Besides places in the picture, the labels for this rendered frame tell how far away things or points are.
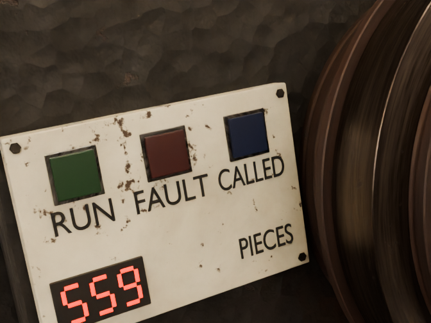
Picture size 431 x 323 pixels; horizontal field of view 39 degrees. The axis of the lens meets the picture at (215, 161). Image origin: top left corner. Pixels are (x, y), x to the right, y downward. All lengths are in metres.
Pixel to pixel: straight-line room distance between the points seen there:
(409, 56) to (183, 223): 0.23
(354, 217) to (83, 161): 0.22
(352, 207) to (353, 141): 0.05
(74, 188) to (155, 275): 0.11
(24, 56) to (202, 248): 0.22
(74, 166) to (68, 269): 0.09
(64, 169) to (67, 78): 0.08
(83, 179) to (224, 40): 0.18
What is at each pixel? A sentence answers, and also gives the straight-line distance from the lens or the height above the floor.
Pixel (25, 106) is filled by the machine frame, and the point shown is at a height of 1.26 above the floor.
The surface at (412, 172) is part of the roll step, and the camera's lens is 0.50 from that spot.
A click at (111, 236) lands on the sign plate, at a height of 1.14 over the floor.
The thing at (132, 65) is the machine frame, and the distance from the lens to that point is 0.54.
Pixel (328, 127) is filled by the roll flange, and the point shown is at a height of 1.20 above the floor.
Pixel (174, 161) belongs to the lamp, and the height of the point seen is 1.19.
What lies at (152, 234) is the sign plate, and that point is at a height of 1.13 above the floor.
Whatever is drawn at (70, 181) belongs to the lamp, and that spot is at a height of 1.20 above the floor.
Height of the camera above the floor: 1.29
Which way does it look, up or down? 11 degrees down
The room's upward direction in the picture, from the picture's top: 9 degrees counter-clockwise
